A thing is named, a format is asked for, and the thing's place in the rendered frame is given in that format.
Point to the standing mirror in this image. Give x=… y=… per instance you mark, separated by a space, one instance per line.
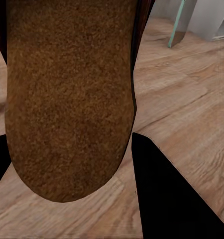
x=182 y=21

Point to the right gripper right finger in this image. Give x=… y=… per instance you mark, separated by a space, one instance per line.
x=169 y=207

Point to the sandal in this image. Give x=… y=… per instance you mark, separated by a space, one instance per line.
x=70 y=105

